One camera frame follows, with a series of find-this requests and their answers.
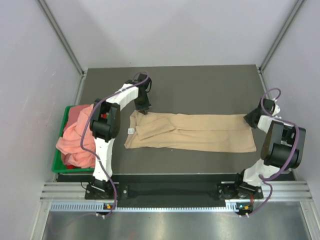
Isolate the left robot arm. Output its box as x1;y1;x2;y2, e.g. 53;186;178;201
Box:
80;71;152;200

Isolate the pink t shirt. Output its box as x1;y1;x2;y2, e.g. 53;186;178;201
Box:
56;104;96;168

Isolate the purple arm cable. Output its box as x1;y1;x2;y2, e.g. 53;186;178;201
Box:
239;87;300;217
79;71;151;217

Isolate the left aluminium frame post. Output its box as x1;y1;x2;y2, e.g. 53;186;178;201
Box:
36;0;85;76

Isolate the green plastic bin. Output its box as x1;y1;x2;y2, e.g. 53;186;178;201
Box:
51;105;94;174

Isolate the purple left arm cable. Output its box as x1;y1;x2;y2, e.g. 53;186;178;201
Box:
79;71;151;217

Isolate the right aluminium frame post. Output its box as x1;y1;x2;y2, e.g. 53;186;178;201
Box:
258;0;307;73

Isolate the slotted cable duct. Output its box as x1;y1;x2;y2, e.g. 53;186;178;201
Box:
49;199;253;213

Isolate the aluminium frame post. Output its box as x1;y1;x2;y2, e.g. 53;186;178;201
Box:
258;0;307;73
36;0;85;76

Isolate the beige t shirt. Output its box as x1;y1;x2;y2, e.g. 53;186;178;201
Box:
124;110;257;153

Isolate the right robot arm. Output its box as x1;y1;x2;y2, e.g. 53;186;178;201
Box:
233;98;306;198

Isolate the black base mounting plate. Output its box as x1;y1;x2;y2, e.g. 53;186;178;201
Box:
88;174;264;208

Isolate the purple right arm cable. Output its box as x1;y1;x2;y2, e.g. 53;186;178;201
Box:
239;87;300;217

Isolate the red t shirt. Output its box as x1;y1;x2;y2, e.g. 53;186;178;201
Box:
65;165;78;170

